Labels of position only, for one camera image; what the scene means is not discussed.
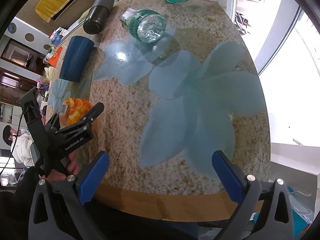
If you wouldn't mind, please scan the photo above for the black thermos bottle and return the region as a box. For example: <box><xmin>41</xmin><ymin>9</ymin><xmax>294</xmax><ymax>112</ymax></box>
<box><xmin>83</xmin><ymin>0</ymin><xmax>114</xmax><ymax>35</ymax></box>

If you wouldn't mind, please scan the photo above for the black cable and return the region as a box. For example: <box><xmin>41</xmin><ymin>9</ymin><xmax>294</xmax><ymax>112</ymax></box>
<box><xmin>0</xmin><ymin>114</ymin><xmax>26</xmax><ymax>176</ymax></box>

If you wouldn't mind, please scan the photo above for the person in white jacket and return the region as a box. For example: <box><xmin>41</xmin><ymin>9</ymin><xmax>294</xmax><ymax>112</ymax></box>
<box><xmin>3</xmin><ymin>125</ymin><xmax>34</xmax><ymax>167</ymax></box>

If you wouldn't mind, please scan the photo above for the orange patterned glass cup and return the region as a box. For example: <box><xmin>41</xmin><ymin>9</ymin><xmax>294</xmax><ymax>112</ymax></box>
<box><xmin>59</xmin><ymin>97</ymin><xmax>92</xmax><ymax>128</ymax></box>

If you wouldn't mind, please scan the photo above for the orange paper bag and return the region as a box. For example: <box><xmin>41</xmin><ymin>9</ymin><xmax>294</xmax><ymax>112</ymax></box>
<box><xmin>48</xmin><ymin>47</ymin><xmax>63</xmax><ymax>67</ymax></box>

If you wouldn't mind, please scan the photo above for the dark blue cup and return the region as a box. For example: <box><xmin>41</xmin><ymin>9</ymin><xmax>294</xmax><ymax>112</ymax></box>
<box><xmin>59</xmin><ymin>36</ymin><xmax>94</xmax><ymax>82</ymax></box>

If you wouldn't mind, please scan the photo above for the operator left hand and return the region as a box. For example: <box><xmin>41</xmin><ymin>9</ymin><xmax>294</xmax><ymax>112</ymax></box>
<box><xmin>42</xmin><ymin>151</ymin><xmax>80</xmax><ymax>182</ymax></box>

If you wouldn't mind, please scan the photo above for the clear green glass cup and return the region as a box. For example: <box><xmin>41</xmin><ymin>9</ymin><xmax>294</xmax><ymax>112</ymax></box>
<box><xmin>120</xmin><ymin>8</ymin><xmax>167</xmax><ymax>43</ymax></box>

